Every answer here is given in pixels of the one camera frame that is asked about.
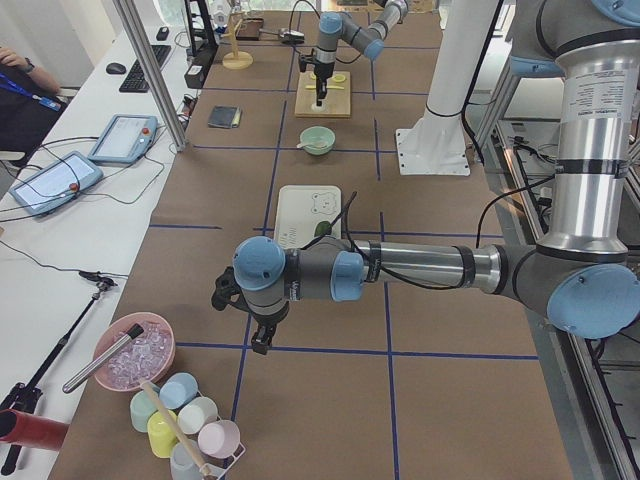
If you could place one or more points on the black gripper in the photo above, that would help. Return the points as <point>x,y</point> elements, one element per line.
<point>322,73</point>
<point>266,323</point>

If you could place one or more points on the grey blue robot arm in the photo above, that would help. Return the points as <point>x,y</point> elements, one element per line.
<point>576,275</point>
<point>336,26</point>

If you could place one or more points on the mint green bowl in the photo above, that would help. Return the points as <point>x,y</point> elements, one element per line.
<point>317,140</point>

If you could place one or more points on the pink ice bowl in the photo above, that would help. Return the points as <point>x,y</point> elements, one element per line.
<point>147,357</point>

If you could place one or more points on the metal tube in ice bowl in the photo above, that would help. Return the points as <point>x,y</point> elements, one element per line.
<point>90,369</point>

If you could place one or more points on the yellow plastic knife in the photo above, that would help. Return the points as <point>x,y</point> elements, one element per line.
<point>337,88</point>

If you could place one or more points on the bamboo cutting board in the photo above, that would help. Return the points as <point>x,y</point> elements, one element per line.
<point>338,101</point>

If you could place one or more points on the steel scoop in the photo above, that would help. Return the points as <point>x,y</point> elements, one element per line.
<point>286,35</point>

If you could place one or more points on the wooden mug tree stand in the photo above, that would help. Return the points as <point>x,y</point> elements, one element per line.
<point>236,59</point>

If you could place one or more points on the grey yellow folded cloth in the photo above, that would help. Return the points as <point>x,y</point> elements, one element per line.
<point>225,117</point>

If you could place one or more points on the dark framed tray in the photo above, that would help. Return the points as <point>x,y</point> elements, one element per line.
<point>250,29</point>

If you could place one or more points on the blue cup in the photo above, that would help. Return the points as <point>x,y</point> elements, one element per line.
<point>178,390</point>

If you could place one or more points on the white bear serving tray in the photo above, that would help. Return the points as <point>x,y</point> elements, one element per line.
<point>300,209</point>

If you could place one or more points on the black box on table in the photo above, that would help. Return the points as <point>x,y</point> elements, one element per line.
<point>199,67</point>

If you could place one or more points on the white cup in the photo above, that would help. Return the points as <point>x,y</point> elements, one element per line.
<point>196,414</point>

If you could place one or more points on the wooden cup rack rod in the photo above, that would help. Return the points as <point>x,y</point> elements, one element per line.
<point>205,468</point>

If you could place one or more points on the green cup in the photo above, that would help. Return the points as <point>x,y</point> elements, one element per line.
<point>141,408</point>

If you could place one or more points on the pink cup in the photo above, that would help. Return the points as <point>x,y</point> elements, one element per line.
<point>219,439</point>

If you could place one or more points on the yellow cup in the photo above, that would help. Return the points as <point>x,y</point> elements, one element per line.
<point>162,438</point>

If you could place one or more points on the grey cup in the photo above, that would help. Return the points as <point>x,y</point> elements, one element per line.
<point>182,466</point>

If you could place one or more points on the far teach pendant tablet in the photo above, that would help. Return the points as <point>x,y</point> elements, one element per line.
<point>125,139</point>

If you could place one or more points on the teach pendant tablet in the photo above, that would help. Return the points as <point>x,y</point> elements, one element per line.
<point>125,139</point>
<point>56,184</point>

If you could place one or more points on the near teach pendant tablet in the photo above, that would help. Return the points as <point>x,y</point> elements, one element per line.
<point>56,184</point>

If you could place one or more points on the black computer mouse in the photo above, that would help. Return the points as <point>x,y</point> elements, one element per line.
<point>115,68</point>

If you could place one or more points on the black tripod stand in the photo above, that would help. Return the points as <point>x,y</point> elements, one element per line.
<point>24,397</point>

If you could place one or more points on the red cylinder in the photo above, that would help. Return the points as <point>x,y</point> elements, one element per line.
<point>32,431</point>

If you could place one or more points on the seated person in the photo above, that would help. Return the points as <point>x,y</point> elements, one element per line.
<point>31,104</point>

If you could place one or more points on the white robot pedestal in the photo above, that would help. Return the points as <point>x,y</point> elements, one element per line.
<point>435,145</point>

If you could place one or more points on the aluminium frame post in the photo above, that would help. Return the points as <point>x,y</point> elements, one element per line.
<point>136,33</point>

